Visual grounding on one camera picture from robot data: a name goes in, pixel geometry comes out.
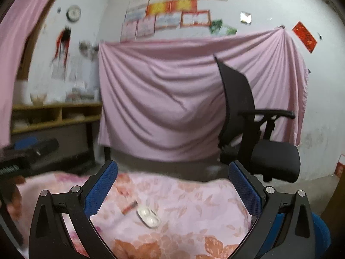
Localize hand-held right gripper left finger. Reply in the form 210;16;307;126
28;160;119;259

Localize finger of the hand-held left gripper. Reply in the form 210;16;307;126
15;137;60;157

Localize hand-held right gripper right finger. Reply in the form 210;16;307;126
228;160;316;259

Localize blue plastic basin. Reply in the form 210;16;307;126
253;212;331;259

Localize person's left hand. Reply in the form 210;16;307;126
5;175;26;220

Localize wooden shelf unit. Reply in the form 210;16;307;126
11;103;103;173

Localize small red tube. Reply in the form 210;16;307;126
121;201;138;215

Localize black office chair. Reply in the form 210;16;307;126
213;55;301;183

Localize white plastic blister case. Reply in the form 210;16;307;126
136;206;162;228

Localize pink floral blanket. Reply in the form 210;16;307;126
16;171;256;259

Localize red paper strip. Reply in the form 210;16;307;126
336;154;345;176

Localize pink door curtain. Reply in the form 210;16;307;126
0;0;68;146

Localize pink hanging sheet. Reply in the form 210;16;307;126
97;27;309;162

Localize hanging metal utensils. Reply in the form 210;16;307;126
79;40;99;58

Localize red tassel wall ornament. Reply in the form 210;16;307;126
54;26;72;60

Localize round wall clock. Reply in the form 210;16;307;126
66;5;82;22

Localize green wall photos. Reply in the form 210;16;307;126
210;19;238;37

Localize red diamond wall paper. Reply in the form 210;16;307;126
292;21;318;54

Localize group of wall certificates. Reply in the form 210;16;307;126
120;0;229;42

